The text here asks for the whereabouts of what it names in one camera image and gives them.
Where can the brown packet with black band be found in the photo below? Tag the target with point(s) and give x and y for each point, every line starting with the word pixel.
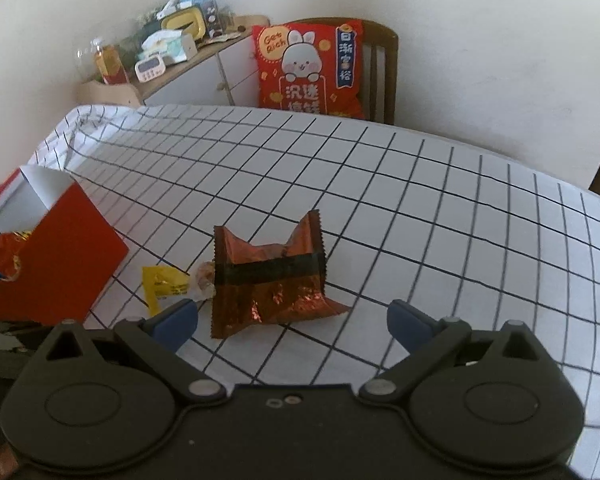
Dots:
pixel 275 275

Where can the blue and white box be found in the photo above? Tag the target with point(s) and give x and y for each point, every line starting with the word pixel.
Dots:
pixel 206 10

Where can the yellow box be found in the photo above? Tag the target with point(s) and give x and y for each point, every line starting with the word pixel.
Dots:
pixel 182 24

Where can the white kitchen timer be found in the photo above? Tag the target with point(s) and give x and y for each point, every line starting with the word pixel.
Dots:
pixel 149 70

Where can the green and white tissue pack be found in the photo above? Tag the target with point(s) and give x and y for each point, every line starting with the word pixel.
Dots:
pixel 167 47

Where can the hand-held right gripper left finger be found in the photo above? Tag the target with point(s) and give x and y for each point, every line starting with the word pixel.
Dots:
pixel 174 321

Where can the wooden chair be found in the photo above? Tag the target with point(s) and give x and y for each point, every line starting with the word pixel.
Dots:
pixel 386 75

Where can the yellow snack packet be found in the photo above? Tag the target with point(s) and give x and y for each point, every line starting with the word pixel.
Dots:
pixel 162 287

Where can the red and grey cardboard box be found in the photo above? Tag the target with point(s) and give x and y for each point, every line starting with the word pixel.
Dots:
pixel 65 260

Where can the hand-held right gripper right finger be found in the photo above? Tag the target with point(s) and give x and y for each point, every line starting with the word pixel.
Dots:
pixel 410 324

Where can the red rabbit print pillow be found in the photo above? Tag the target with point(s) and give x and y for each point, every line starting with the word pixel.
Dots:
pixel 310 70

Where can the white checked tablecloth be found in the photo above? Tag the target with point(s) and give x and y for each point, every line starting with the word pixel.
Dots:
pixel 405 200

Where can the light wooden cabinet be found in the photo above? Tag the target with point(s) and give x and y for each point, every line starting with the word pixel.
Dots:
pixel 240 70

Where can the orange drink bottle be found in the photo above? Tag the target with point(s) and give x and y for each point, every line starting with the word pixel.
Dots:
pixel 111 65

